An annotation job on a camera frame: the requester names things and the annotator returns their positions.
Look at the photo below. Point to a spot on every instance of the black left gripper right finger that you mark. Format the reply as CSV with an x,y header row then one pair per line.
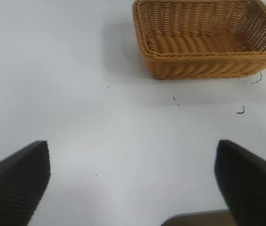
x,y
252,186

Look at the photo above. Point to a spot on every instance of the brown woven wicker basket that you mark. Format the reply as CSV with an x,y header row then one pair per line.
x,y
194,63

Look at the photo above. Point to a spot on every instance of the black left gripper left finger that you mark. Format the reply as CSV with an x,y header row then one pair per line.
x,y
13,186

